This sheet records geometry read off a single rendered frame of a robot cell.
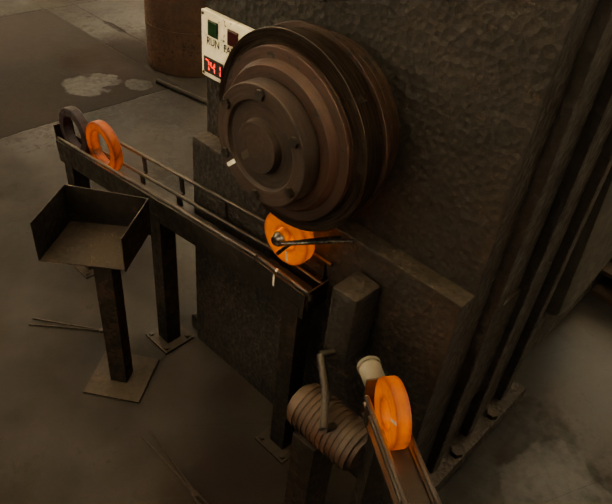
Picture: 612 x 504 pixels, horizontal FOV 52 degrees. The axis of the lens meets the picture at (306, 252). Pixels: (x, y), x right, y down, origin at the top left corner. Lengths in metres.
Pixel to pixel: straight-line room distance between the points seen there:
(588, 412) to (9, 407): 2.04
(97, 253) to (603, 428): 1.84
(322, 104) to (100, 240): 0.93
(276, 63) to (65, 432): 1.42
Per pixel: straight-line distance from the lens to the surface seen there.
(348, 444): 1.56
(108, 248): 1.93
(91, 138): 2.35
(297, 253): 1.61
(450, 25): 1.29
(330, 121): 1.29
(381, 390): 1.40
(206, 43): 1.80
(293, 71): 1.33
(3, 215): 3.21
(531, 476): 2.32
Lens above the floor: 1.80
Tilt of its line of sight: 39 degrees down
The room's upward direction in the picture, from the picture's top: 7 degrees clockwise
